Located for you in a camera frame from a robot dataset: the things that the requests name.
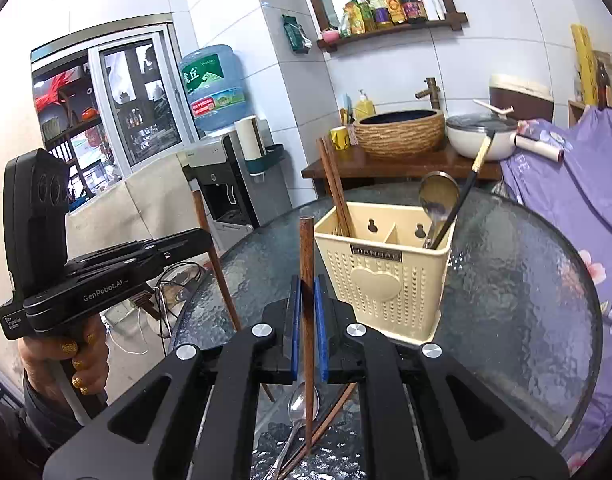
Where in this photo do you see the purple label bottle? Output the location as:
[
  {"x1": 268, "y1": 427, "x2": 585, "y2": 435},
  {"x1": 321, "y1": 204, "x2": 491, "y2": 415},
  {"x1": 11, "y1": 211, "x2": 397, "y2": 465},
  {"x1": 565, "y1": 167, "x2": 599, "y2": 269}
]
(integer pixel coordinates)
[{"x1": 368, "y1": 0, "x2": 393, "y2": 29}]

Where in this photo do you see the black gold-ended chopstick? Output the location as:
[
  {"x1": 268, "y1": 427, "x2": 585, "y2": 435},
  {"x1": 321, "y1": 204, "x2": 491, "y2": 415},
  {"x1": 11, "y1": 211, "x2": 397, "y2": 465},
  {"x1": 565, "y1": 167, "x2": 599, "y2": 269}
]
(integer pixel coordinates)
[{"x1": 428, "y1": 131, "x2": 496, "y2": 251}]

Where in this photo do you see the yellow snack packet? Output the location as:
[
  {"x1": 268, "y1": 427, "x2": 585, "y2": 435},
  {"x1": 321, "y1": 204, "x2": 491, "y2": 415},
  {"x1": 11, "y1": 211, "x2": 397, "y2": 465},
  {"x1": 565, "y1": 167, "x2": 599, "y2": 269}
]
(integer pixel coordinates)
[{"x1": 342, "y1": 0, "x2": 367, "y2": 37}]

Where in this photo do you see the black cable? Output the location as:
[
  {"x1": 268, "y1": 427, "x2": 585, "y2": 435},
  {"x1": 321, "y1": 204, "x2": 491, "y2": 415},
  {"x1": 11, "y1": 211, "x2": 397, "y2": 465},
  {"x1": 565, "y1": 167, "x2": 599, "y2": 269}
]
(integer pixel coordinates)
[{"x1": 153, "y1": 260, "x2": 207, "y2": 339}]

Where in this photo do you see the white pan with lid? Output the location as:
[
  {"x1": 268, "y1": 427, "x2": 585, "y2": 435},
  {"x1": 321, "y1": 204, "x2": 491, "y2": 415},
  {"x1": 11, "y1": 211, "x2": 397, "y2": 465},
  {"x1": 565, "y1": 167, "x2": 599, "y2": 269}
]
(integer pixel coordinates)
[{"x1": 445, "y1": 114, "x2": 518, "y2": 162}]

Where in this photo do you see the purple floral cloth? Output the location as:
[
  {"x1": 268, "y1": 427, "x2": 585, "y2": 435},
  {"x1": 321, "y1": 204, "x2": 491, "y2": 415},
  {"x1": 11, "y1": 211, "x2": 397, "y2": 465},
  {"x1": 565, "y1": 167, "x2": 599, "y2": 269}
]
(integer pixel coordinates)
[{"x1": 501, "y1": 107, "x2": 612, "y2": 476}]

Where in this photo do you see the wicker wash basin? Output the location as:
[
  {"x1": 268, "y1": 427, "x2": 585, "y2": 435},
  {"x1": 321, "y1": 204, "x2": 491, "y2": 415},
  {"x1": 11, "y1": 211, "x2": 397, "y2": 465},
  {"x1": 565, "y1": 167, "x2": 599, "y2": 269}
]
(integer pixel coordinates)
[{"x1": 352, "y1": 108, "x2": 446, "y2": 158}]

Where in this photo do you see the red artificial flower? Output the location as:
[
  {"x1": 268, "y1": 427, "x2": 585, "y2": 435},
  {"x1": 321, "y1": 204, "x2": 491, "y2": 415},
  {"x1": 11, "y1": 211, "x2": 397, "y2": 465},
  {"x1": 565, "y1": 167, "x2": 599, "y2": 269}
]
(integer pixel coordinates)
[{"x1": 36, "y1": 71, "x2": 80, "y2": 114}]

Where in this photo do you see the green label bottle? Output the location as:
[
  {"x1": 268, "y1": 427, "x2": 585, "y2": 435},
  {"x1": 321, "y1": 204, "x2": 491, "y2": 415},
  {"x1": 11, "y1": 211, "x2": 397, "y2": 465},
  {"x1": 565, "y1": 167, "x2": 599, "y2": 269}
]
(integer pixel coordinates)
[{"x1": 355, "y1": 0, "x2": 378, "y2": 34}]

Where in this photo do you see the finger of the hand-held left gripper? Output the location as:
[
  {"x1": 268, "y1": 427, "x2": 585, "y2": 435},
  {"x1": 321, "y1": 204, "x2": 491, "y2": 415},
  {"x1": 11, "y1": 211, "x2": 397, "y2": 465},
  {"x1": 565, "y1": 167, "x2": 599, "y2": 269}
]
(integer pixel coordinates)
[
  {"x1": 66, "y1": 227, "x2": 216, "y2": 268},
  {"x1": 73, "y1": 255, "x2": 187, "y2": 286}
]

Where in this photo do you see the brown glass bottle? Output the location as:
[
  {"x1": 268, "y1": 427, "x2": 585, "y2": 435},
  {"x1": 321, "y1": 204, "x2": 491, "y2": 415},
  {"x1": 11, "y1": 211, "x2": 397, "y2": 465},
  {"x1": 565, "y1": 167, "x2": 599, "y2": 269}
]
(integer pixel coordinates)
[{"x1": 593, "y1": 57, "x2": 612, "y2": 110}]

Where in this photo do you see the green wall packet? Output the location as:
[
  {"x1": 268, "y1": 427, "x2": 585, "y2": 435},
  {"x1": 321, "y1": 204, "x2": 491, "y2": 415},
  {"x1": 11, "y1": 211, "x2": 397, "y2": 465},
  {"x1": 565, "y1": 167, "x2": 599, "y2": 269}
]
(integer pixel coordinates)
[{"x1": 281, "y1": 14, "x2": 313, "y2": 54}]

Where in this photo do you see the sliding window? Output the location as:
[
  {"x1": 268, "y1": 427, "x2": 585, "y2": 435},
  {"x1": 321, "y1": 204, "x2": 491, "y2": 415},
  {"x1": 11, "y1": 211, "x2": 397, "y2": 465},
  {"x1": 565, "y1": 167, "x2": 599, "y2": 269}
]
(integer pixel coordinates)
[{"x1": 31, "y1": 21, "x2": 199, "y2": 196}]

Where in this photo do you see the white rice paddle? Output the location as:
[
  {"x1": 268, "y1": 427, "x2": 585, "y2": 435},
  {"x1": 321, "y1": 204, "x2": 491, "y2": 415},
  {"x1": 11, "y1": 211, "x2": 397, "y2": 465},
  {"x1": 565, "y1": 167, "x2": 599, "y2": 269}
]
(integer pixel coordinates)
[{"x1": 472, "y1": 98, "x2": 515, "y2": 117}]

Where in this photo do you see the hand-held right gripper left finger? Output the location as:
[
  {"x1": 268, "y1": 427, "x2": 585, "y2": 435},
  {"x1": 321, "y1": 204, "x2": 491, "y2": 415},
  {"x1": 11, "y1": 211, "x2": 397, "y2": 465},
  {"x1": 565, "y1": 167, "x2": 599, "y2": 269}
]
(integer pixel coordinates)
[{"x1": 42, "y1": 275, "x2": 303, "y2": 480}]

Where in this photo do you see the bronze faucet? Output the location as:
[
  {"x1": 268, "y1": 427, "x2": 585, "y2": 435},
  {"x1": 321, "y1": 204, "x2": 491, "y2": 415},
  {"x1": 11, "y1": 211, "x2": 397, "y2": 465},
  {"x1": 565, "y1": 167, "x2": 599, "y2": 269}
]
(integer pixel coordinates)
[{"x1": 415, "y1": 77, "x2": 443, "y2": 111}]

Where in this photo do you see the brown and white rice cooker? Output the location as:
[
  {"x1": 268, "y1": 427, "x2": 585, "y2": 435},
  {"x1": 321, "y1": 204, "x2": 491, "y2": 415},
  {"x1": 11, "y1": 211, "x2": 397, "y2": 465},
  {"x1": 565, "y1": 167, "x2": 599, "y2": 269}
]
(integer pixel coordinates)
[{"x1": 488, "y1": 73, "x2": 554, "y2": 124}]

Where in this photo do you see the golden oil bottle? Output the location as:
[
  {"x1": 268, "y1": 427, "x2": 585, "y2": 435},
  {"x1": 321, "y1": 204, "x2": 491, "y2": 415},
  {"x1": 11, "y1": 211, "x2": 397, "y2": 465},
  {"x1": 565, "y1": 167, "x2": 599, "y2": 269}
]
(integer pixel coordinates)
[{"x1": 382, "y1": 0, "x2": 407, "y2": 25}]

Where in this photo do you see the dark wooden display shelf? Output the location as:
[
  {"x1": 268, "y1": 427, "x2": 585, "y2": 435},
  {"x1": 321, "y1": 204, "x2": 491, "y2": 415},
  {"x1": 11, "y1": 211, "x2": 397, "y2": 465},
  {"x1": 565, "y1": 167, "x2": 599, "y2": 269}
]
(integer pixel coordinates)
[{"x1": 33, "y1": 60, "x2": 118, "y2": 197}]

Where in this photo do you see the person's left forearm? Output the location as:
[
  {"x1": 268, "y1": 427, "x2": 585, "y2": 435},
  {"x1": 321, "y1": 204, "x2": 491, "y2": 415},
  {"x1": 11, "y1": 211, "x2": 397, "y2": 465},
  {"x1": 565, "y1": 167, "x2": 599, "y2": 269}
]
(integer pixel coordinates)
[{"x1": 0, "y1": 380, "x2": 94, "y2": 480}]

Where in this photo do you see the blue water jug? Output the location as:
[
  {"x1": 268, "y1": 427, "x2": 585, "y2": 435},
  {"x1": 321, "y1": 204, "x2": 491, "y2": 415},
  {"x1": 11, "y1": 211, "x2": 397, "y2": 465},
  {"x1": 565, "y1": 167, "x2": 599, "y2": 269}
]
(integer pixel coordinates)
[{"x1": 178, "y1": 44, "x2": 252, "y2": 133}]

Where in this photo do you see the all-steel spoon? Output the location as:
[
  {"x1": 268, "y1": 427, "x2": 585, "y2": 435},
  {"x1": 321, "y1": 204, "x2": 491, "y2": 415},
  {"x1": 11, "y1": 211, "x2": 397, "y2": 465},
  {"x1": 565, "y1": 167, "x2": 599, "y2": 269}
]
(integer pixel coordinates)
[{"x1": 261, "y1": 381, "x2": 321, "y2": 480}]

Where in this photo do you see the teal wall holder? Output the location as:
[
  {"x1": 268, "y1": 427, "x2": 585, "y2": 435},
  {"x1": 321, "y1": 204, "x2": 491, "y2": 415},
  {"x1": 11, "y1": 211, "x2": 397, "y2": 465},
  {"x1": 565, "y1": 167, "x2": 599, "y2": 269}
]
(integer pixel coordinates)
[{"x1": 246, "y1": 143, "x2": 288, "y2": 182}]

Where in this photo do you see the yellow soap pump bottle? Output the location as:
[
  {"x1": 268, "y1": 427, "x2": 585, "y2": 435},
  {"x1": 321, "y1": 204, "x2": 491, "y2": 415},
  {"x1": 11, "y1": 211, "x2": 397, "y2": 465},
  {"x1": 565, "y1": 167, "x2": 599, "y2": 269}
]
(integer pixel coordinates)
[{"x1": 354, "y1": 89, "x2": 376, "y2": 121}]

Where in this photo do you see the yellow wrap roll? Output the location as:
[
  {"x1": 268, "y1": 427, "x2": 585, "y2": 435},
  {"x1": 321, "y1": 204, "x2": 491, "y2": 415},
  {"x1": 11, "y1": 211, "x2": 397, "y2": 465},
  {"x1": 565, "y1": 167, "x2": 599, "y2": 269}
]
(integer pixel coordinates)
[{"x1": 571, "y1": 23, "x2": 598, "y2": 106}]

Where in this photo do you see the cream perforated utensil holder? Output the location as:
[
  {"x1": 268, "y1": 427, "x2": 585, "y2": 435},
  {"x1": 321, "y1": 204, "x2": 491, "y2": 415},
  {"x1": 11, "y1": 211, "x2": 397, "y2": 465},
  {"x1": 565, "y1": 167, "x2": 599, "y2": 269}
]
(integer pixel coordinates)
[{"x1": 313, "y1": 201, "x2": 458, "y2": 346}]

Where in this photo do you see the dark wooden counter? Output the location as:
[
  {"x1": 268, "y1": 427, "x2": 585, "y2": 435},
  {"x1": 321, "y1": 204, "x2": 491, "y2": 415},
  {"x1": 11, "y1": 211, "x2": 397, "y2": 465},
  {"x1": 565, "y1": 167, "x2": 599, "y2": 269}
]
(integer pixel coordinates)
[{"x1": 301, "y1": 147, "x2": 504, "y2": 196}]

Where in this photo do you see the person's left hand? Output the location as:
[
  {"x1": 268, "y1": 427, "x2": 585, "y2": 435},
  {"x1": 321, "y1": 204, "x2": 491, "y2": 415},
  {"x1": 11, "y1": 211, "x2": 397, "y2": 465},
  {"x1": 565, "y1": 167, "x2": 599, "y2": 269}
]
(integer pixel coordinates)
[{"x1": 18, "y1": 332, "x2": 110, "y2": 411}]

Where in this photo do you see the water dispenser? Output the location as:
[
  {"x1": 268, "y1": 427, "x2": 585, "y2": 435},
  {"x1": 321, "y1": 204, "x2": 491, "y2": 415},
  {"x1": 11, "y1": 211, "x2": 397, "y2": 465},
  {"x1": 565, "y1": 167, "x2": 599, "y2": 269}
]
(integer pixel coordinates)
[{"x1": 176, "y1": 132, "x2": 260, "y2": 235}]

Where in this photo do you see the white cable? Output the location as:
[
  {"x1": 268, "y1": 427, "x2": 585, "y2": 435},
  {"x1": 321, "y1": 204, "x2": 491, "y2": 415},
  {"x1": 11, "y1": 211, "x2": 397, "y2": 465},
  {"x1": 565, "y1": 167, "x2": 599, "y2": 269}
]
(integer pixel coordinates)
[{"x1": 103, "y1": 305, "x2": 180, "y2": 357}]

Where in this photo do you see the wooden-handled steel spoon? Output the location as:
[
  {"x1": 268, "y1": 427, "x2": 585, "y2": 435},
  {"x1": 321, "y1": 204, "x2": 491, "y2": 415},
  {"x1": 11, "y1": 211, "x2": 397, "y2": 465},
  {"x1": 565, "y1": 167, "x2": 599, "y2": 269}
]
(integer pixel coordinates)
[{"x1": 418, "y1": 170, "x2": 461, "y2": 251}]

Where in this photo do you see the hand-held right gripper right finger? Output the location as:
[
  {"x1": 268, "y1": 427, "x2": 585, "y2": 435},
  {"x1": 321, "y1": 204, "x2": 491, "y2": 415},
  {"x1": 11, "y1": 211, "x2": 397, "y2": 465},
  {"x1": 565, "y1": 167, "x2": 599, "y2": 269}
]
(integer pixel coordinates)
[{"x1": 313, "y1": 275, "x2": 571, "y2": 480}]

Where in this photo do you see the yellow mug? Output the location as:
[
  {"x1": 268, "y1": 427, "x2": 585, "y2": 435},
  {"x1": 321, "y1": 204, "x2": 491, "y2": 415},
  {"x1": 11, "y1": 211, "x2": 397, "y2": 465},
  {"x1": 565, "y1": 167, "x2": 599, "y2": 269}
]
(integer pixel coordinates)
[{"x1": 328, "y1": 126, "x2": 352, "y2": 151}]

